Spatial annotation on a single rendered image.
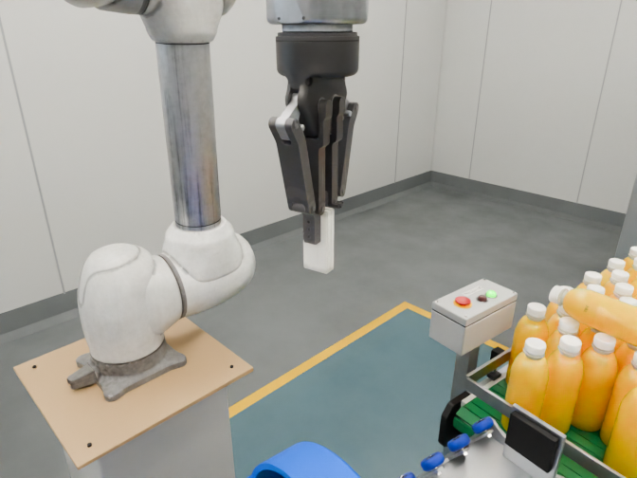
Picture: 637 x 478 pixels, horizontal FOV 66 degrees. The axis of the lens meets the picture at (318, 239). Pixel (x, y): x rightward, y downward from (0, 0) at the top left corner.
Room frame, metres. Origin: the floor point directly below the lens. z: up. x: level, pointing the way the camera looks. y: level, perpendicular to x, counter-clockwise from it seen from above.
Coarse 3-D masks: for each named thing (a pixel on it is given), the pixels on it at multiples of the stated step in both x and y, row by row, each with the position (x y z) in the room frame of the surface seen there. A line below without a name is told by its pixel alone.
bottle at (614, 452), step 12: (624, 396) 0.72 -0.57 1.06; (636, 396) 0.70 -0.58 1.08; (624, 408) 0.70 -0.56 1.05; (636, 408) 0.68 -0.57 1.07; (624, 420) 0.69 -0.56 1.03; (636, 420) 0.68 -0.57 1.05; (612, 432) 0.71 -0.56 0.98; (624, 432) 0.69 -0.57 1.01; (636, 432) 0.67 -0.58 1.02; (612, 444) 0.70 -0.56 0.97; (624, 444) 0.68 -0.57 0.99; (636, 444) 0.67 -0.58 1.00; (612, 456) 0.69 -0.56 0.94; (624, 456) 0.68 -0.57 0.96; (636, 456) 0.67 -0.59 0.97; (612, 468) 0.69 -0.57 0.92; (624, 468) 0.67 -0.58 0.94; (636, 468) 0.66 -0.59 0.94
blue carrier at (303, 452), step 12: (300, 444) 0.47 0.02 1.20; (312, 444) 0.46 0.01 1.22; (276, 456) 0.46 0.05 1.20; (288, 456) 0.44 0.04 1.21; (300, 456) 0.43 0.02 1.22; (312, 456) 0.43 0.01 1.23; (324, 456) 0.43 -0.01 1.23; (336, 456) 0.43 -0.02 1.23; (264, 468) 0.45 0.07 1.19; (276, 468) 0.42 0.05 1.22; (288, 468) 0.42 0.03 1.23; (300, 468) 0.41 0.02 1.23; (312, 468) 0.41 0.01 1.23; (324, 468) 0.41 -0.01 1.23; (336, 468) 0.41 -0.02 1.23; (348, 468) 0.41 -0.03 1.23
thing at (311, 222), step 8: (296, 208) 0.44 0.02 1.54; (304, 208) 0.44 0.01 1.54; (304, 216) 0.46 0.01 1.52; (312, 216) 0.45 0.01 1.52; (304, 224) 0.46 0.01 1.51; (312, 224) 0.45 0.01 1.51; (304, 232) 0.46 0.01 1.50; (312, 232) 0.45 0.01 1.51; (304, 240) 0.46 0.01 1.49; (312, 240) 0.45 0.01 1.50
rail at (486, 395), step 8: (472, 384) 0.86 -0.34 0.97; (480, 384) 0.85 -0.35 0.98; (472, 392) 0.86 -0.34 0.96; (480, 392) 0.84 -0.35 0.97; (488, 392) 0.83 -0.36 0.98; (488, 400) 0.82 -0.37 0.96; (496, 400) 0.81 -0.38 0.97; (504, 400) 0.80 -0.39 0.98; (496, 408) 0.81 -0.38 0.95; (504, 408) 0.79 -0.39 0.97; (568, 448) 0.69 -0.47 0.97; (576, 448) 0.68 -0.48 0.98; (568, 456) 0.68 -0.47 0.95; (576, 456) 0.67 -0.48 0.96; (584, 456) 0.66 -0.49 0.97; (592, 456) 0.66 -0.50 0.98; (584, 464) 0.66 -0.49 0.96; (592, 464) 0.65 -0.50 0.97; (600, 464) 0.64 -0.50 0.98; (592, 472) 0.65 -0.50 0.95; (600, 472) 0.64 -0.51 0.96; (608, 472) 0.63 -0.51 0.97; (616, 472) 0.62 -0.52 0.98
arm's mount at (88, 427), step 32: (64, 352) 0.93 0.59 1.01; (192, 352) 0.93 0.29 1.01; (224, 352) 0.93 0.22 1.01; (32, 384) 0.82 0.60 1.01; (64, 384) 0.82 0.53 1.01; (96, 384) 0.82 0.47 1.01; (160, 384) 0.82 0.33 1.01; (192, 384) 0.82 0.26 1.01; (224, 384) 0.82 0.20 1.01; (64, 416) 0.73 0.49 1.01; (96, 416) 0.73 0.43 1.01; (128, 416) 0.73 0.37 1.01; (160, 416) 0.73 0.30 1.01; (64, 448) 0.65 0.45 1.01; (96, 448) 0.65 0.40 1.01
